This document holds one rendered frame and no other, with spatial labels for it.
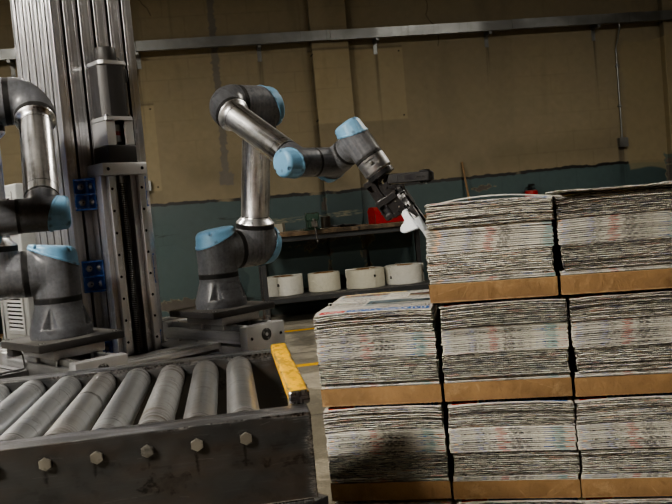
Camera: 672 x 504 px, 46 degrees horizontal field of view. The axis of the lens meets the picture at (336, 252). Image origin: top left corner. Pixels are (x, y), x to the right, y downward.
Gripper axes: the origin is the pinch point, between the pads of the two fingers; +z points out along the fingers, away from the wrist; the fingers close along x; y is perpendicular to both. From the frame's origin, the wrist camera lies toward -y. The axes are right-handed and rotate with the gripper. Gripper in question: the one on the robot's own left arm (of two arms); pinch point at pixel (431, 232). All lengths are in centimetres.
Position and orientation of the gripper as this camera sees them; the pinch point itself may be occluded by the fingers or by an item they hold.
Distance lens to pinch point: 198.9
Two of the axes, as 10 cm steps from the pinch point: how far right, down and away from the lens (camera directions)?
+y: -8.0, 5.6, 2.0
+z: 5.6, 8.3, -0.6
